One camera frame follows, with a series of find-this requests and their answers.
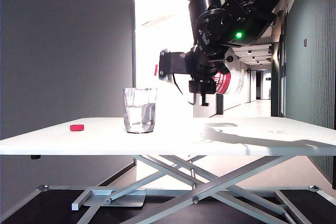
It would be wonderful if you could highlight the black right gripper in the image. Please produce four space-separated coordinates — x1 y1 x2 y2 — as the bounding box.
185 45 229 107

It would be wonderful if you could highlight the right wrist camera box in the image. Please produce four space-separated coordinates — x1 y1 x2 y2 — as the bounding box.
158 49 190 82

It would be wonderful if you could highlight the black camera cable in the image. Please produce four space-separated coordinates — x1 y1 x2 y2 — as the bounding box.
172 73 195 105

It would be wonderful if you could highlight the grey scissor table frame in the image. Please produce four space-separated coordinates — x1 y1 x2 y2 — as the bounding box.
0 155 336 224

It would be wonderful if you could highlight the clear faceted glass cup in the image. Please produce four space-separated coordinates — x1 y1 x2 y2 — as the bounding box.
122 87 158 134

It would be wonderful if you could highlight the clear red-label water bottle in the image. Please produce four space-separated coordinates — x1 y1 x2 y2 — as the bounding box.
154 63 245 95

